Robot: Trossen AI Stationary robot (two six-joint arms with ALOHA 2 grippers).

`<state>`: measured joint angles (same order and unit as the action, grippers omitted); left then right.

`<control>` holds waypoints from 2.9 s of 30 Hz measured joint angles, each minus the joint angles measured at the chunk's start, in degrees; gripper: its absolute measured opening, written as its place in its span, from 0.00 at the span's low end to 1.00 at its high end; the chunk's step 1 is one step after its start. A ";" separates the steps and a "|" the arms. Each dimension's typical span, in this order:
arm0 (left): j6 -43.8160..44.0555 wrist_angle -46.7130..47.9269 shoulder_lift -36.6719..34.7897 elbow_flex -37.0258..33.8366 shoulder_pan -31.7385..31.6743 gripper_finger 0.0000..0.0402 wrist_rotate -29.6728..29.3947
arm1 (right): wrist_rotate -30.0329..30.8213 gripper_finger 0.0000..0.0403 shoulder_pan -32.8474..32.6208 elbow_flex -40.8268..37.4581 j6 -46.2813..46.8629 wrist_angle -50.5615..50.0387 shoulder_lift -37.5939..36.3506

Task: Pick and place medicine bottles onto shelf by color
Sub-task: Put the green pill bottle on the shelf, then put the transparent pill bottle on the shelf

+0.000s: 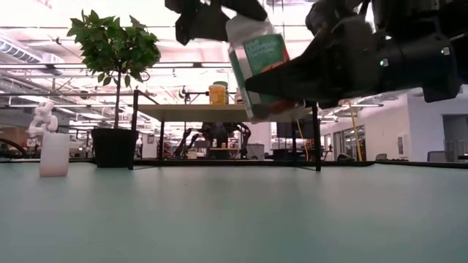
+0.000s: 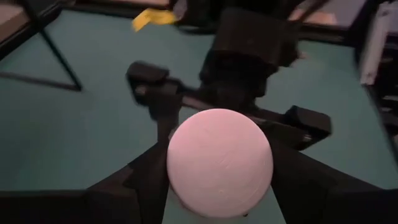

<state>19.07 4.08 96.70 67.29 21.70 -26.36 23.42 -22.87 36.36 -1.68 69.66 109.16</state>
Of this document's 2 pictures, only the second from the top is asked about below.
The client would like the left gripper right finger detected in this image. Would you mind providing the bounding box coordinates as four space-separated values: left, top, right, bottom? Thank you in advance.
269 145 379 224

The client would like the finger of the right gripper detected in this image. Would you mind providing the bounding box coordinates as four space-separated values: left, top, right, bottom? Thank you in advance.
263 105 333 152
126 60 185 144

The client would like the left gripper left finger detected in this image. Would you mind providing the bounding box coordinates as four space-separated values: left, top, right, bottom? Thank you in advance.
88 142 171 224

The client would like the white-capped gummy bottle green label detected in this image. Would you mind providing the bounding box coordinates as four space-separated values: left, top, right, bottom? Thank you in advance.
166 108 274 218

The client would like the yellow tape tag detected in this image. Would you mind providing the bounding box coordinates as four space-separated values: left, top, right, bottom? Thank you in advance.
132 7 178 33

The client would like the wooden table side board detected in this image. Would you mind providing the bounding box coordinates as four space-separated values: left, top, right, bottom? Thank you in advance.
287 6 340 26

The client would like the aluminium frame post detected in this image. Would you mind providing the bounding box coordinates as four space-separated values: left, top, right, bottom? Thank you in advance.
359 1 393 85

